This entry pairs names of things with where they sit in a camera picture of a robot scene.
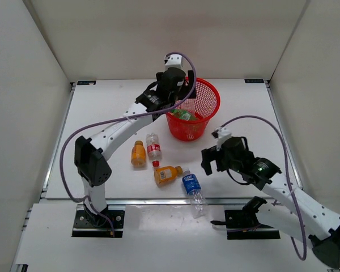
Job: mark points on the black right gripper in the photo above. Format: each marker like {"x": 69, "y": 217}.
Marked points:
{"x": 209, "y": 154}

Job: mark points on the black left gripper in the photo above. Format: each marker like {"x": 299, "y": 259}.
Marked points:
{"x": 190, "y": 83}

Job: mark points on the clear bottle blue label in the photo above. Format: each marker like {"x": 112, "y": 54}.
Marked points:
{"x": 194, "y": 194}

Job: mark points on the green plastic soda bottle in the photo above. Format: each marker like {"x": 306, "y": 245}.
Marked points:
{"x": 184, "y": 115}

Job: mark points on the orange juice bottle upright-lying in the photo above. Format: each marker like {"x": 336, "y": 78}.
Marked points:
{"x": 138, "y": 155}

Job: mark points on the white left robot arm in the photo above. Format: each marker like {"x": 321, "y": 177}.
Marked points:
{"x": 92, "y": 154}

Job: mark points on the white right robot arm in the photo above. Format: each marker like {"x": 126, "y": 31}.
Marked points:
{"x": 300, "y": 216}

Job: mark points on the red plastic mesh bin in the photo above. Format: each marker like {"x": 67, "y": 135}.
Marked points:
{"x": 188, "y": 121}

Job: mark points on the orange juice bottle barcode label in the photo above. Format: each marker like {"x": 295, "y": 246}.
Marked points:
{"x": 165, "y": 175}

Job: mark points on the clear bottle red label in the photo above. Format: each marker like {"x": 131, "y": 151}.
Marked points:
{"x": 153, "y": 149}

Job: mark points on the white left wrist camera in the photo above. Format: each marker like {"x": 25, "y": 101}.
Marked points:
{"x": 173, "y": 60}

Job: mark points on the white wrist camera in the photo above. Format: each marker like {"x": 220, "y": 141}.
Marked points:
{"x": 173, "y": 60}
{"x": 221, "y": 134}

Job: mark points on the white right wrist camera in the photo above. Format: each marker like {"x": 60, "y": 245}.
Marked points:
{"x": 221, "y": 134}

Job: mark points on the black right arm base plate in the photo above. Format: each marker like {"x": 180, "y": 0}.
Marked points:
{"x": 242, "y": 225}

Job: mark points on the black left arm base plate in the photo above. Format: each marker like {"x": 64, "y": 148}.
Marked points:
{"x": 95, "y": 226}

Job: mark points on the aluminium table edge rail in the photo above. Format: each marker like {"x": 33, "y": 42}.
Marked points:
{"x": 175, "y": 201}

